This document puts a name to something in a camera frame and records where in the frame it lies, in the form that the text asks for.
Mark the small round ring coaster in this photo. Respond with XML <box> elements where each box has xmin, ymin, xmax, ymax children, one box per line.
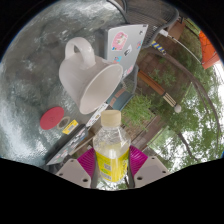
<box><xmin>55</xmin><ymin>117</ymin><xmax>72</xmax><ymax>130</ymax></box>

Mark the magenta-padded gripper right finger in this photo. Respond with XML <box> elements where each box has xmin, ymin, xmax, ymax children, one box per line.
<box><xmin>126</xmin><ymin>144</ymin><xmax>171</xmax><ymax>189</ymax></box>

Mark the green plant in blue pot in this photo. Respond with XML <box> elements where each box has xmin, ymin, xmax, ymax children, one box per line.
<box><xmin>108</xmin><ymin>64</ymin><xmax>158</xmax><ymax>133</ymax></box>

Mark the yellow card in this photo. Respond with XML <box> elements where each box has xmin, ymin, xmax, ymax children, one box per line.
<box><xmin>61</xmin><ymin>119</ymin><xmax>80</xmax><ymax>136</ymax></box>

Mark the silver laptop with stickers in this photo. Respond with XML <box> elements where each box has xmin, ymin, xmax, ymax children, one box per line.
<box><xmin>105</xmin><ymin>23</ymin><xmax>149</xmax><ymax>79</ymax></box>

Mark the blue yellow striped bollard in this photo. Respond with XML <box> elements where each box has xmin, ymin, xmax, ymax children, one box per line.
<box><xmin>150</xmin><ymin>39</ymin><xmax>167</xmax><ymax>55</ymax></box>

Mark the flat round red coaster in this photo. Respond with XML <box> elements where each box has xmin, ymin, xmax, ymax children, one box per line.
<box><xmin>39</xmin><ymin>106</ymin><xmax>66</xmax><ymax>131</ymax></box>

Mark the wooden bench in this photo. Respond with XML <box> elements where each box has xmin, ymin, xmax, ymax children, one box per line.
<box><xmin>166</xmin><ymin>19</ymin><xmax>186</xmax><ymax>39</ymax></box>

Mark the wooden globe lamp post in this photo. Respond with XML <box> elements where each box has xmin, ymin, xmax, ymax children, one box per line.
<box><xmin>137</xmin><ymin>69</ymin><xmax>183</xmax><ymax>114</ymax></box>

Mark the yellow-labelled clear drink bottle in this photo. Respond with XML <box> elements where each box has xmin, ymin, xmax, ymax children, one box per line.
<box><xmin>92</xmin><ymin>109</ymin><xmax>132</xmax><ymax>191</ymax></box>

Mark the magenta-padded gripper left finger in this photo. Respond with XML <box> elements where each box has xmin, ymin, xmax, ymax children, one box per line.
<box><xmin>54</xmin><ymin>147</ymin><xmax>99</xmax><ymax>190</ymax></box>

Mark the white ceramic mug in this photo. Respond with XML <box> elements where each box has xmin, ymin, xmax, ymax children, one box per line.
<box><xmin>58</xmin><ymin>36</ymin><xmax>124</xmax><ymax>116</ymax></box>

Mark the white sticker sheet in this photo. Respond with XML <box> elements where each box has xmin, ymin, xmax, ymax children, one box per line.
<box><xmin>85</xmin><ymin>102</ymin><xmax>110</xmax><ymax>129</ymax></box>

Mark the orange patio umbrella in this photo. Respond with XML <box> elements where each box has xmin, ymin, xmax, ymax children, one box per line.
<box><xmin>159</xmin><ymin>29</ymin><xmax>223</xmax><ymax>70</ymax></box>

